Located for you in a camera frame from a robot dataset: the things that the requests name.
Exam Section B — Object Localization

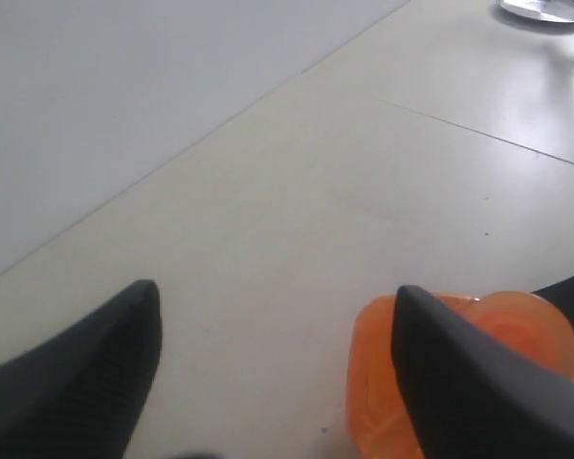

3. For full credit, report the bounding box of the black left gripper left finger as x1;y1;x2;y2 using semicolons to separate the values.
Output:
0;280;162;458

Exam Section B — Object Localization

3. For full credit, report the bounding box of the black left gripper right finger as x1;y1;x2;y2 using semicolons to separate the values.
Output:
391;285;574;458

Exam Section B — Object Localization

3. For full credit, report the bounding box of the orange dish soap pump bottle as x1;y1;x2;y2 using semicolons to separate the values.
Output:
345;291;574;458

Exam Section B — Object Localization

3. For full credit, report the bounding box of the silver round base plate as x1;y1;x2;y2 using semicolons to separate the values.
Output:
497;0;574;24

